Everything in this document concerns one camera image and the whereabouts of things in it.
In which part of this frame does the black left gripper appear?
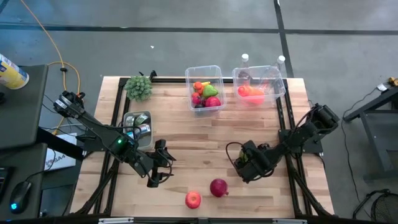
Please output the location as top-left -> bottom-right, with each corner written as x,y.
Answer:
141,139 -> 177,189

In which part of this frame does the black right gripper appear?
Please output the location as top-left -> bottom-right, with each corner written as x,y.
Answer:
233,139 -> 276,184

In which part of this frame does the dark red pomegranate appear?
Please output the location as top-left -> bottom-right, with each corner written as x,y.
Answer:
210,178 -> 229,198

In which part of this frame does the red apple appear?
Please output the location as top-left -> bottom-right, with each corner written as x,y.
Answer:
185,190 -> 202,210

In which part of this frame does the orange plastic bottle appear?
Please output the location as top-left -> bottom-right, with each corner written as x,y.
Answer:
238,85 -> 266,105

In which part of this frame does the clear water bottle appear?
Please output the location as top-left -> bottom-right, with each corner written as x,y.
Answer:
270,55 -> 286,78
239,53 -> 251,78

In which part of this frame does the clear plastic bin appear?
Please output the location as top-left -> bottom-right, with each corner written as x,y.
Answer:
231,64 -> 286,106
185,65 -> 227,113

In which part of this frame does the red round fruit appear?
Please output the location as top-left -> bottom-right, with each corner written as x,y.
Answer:
205,96 -> 222,108

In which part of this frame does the green leafy vegetable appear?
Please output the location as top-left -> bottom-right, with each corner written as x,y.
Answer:
124,75 -> 154,102

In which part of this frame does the white cardboard box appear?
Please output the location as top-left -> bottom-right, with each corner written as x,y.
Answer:
43,133 -> 78,172

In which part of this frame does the black metal stand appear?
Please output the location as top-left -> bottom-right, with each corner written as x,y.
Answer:
343,88 -> 398,183

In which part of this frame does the black desk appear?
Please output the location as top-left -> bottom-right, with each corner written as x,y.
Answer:
0,144 -> 47,220

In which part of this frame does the black computer mouse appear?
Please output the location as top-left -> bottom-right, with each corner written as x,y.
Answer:
9,181 -> 33,215

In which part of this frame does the dark grey side table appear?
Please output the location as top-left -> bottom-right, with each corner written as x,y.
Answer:
0,64 -> 50,150

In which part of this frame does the yellow wipes canister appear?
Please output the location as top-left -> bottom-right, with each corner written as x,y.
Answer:
0,53 -> 30,90

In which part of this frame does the white plastic handled bin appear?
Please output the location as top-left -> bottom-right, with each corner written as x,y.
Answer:
123,110 -> 155,151

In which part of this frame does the white frame bracket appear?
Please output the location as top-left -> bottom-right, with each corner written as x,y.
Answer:
272,218 -> 308,224
98,217 -> 135,224

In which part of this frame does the black aluminium table frame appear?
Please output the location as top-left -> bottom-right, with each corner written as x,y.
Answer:
70,76 -> 335,224

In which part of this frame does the black wire basket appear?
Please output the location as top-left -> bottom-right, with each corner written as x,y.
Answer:
371,192 -> 398,223

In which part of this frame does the yellow cable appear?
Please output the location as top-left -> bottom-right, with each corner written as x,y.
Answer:
19,0 -> 81,134

